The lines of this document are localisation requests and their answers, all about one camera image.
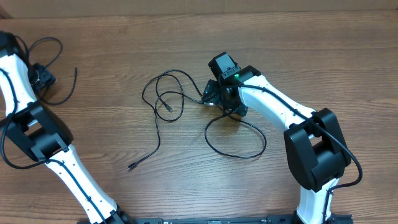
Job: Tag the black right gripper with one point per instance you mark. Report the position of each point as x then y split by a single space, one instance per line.
212 92

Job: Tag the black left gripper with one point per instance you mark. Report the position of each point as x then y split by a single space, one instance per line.
41 78

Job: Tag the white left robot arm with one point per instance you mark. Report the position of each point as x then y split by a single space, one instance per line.
41 135

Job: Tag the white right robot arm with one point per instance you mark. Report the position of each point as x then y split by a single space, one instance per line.
314 143

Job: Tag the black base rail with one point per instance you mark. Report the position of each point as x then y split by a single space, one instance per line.
245 220

